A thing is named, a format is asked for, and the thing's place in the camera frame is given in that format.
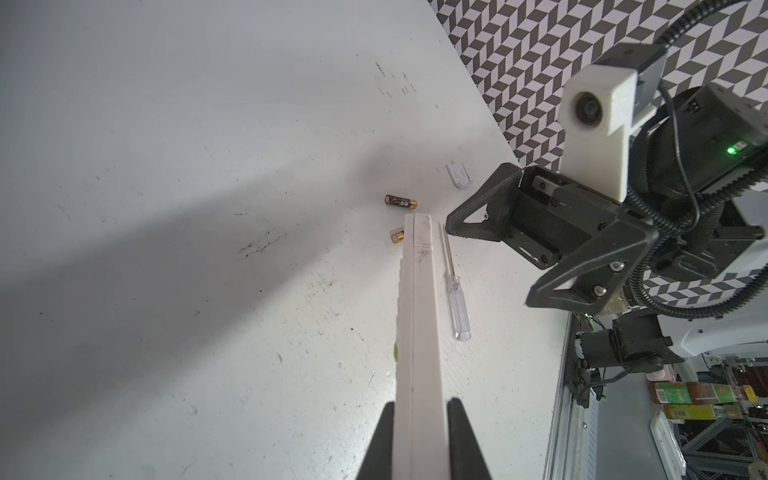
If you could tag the white remote with green buttons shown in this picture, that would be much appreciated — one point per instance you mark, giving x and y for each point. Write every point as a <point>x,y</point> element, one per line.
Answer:
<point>420,439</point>

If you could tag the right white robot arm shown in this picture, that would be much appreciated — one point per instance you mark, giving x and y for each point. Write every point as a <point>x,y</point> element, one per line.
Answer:
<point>678,220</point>

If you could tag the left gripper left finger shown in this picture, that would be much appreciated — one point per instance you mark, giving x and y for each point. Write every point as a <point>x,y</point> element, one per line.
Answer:
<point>377,461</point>

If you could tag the clear handle screwdriver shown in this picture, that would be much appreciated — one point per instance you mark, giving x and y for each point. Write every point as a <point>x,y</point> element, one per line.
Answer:
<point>456,297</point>

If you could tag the black gold AAA battery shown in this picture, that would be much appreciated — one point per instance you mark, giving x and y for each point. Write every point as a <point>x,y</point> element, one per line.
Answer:
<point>400,202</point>
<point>397,235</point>

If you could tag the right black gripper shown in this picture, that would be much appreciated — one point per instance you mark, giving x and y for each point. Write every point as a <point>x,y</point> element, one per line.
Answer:
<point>547,218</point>

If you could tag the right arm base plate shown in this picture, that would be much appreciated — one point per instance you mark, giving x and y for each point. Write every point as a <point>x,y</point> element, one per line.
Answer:
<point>600,360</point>

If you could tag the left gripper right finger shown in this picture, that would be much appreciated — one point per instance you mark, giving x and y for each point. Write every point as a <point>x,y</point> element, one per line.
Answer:
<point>466,459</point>

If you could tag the white battery cover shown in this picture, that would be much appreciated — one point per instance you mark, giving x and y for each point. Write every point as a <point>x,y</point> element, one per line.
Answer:
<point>459,175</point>

